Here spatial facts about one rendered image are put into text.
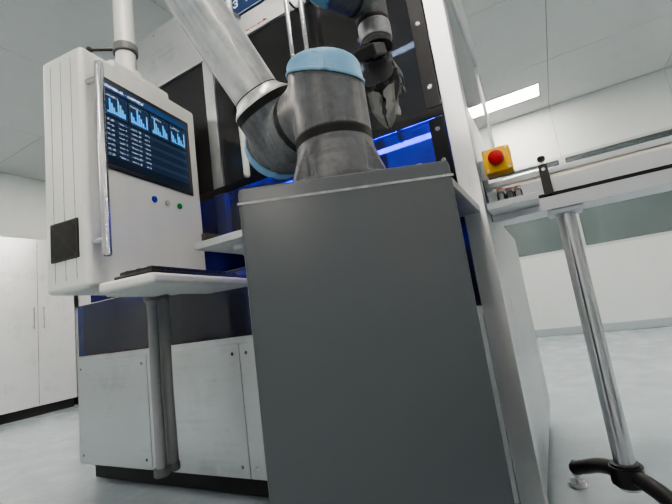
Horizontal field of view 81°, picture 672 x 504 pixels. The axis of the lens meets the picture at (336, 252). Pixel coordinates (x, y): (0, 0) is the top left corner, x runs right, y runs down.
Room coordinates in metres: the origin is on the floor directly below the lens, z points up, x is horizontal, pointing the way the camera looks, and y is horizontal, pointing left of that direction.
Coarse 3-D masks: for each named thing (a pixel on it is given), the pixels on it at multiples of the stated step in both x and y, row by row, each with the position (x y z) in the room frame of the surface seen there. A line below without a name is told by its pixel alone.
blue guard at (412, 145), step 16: (416, 128) 1.16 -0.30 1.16; (384, 144) 1.21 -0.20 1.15; (400, 144) 1.18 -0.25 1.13; (416, 144) 1.16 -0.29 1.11; (432, 144) 1.14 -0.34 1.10; (384, 160) 1.21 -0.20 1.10; (400, 160) 1.19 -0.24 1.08; (416, 160) 1.16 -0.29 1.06; (432, 160) 1.14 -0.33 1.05; (208, 208) 1.58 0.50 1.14; (224, 208) 1.54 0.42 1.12; (208, 224) 1.58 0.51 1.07; (224, 224) 1.54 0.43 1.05; (240, 224) 1.50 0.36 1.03
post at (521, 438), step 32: (448, 32) 1.09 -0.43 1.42; (448, 64) 1.09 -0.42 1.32; (448, 96) 1.10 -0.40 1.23; (448, 128) 1.11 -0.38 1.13; (480, 192) 1.09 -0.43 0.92; (480, 224) 1.10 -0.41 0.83; (480, 256) 1.10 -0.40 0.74; (480, 288) 1.11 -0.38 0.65; (512, 352) 1.09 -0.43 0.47; (512, 384) 1.10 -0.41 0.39; (512, 416) 1.10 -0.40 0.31; (512, 448) 1.11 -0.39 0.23
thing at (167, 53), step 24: (264, 0) 1.39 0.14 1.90; (456, 0) 1.54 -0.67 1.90; (168, 24) 1.65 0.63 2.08; (240, 24) 1.45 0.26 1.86; (264, 24) 1.40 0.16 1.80; (144, 48) 1.74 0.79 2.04; (168, 48) 1.66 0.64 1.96; (192, 48) 1.59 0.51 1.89; (144, 72) 1.74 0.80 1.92; (168, 72) 1.66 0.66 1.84; (216, 120) 1.54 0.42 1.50; (408, 120) 1.17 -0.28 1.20; (216, 144) 1.55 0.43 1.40; (480, 144) 1.30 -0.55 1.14; (216, 168) 1.55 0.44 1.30; (216, 192) 1.56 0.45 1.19
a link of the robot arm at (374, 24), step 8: (376, 16) 0.79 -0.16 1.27; (384, 16) 0.79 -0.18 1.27; (360, 24) 0.80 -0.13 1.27; (368, 24) 0.79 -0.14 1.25; (376, 24) 0.79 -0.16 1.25; (384, 24) 0.79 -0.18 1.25; (360, 32) 0.81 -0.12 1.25; (368, 32) 0.79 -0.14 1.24; (376, 32) 0.79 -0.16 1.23; (384, 32) 0.79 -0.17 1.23; (360, 40) 0.82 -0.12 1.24
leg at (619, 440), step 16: (560, 208) 1.11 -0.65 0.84; (576, 208) 1.09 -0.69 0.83; (560, 224) 1.14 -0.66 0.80; (576, 224) 1.12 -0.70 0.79; (576, 240) 1.12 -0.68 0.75; (576, 256) 1.12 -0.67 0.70; (576, 272) 1.13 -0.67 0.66; (576, 288) 1.14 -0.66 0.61; (592, 288) 1.12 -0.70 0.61; (592, 304) 1.12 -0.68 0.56; (592, 320) 1.12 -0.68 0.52; (592, 336) 1.13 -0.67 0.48; (592, 352) 1.13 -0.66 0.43; (608, 352) 1.12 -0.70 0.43; (592, 368) 1.15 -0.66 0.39; (608, 368) 1.12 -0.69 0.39; (608, 384) 1.12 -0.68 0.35; (608, 400) 1.12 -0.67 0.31; (608, 416) 1.13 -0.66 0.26; (624, 416) 1.13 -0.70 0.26; (608, 432) 1.14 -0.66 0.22; (624, 432) 1.12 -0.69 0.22; (624, 448) 1.12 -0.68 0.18; (624, 464) 1.12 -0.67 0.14
